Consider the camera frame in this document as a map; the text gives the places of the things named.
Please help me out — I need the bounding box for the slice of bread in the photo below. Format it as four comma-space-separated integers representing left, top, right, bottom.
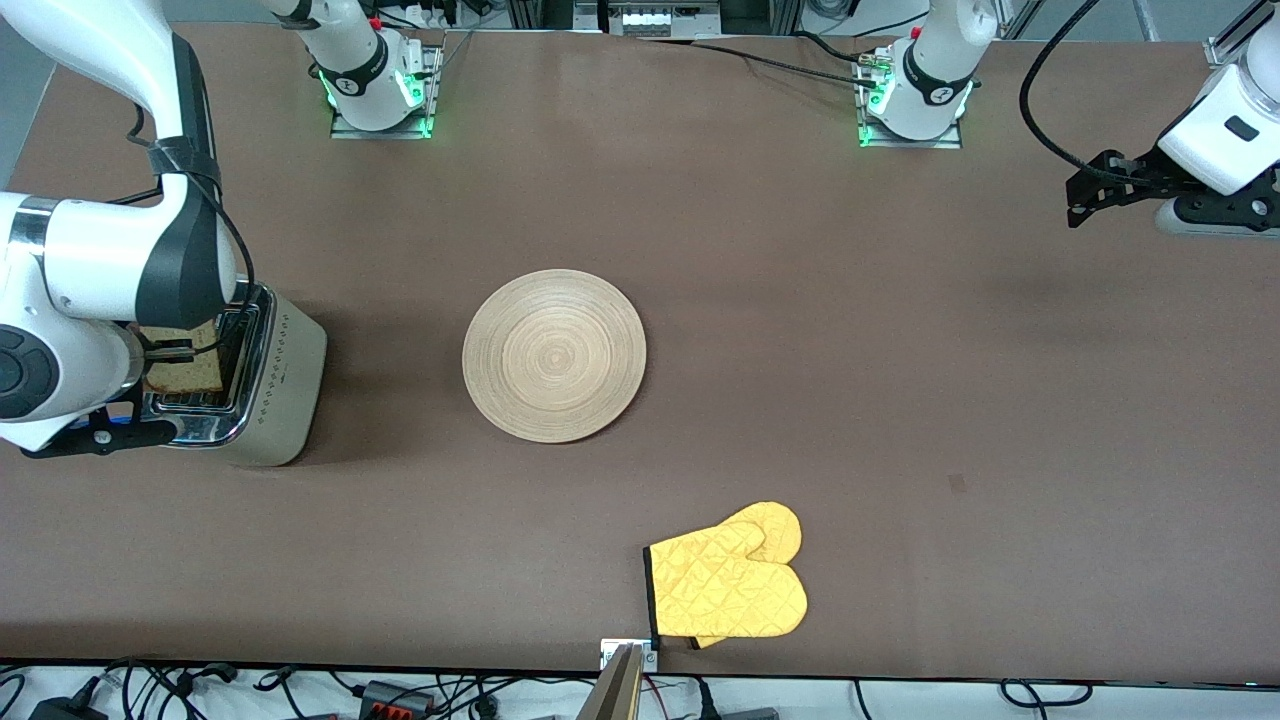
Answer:
142, 320, 227, 394

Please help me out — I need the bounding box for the round wooden plate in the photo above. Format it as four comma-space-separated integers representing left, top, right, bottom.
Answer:
461, 268, 648, 446

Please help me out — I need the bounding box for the chrome and beige toaster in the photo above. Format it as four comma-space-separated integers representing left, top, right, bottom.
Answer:
138, 283, 329, 468

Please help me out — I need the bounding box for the black power adapter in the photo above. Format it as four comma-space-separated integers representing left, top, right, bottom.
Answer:
28, 696, 109, 720

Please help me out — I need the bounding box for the black box with red connectors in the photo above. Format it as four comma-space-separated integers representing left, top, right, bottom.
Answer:
357, 679, 438, 720

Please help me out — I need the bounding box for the grey power strip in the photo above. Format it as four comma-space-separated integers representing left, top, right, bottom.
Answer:
606, 0, 723, 39

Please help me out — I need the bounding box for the yellow quilted oven mitt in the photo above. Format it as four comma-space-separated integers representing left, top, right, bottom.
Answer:
690, 501, 804, 650
644, 520, 809, 642

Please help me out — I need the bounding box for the thick black left arm hose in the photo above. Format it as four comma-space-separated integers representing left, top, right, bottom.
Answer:
1018, 0, 1113, 179

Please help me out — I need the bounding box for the aluminium frame profile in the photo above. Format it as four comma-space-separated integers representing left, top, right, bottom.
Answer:
1203, 0, 1280, 69

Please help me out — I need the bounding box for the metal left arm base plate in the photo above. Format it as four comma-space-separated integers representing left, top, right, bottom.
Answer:
857, 45, 966, 151

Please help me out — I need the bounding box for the black tangled floor cable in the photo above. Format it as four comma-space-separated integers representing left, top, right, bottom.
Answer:
105, 658, 241, 720

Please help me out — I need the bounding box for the thin black table cable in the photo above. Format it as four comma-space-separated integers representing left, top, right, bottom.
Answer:
640, 36, 886, 87

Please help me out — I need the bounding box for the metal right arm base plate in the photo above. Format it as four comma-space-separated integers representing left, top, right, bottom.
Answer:
330, 45, 443, 141

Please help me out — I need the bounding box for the black looped floor cable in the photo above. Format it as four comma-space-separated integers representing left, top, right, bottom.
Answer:
1000, 679, 1093, 710

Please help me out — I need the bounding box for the small metal table bracket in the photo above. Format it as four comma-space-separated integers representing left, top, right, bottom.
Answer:
600, 638, 659, 673

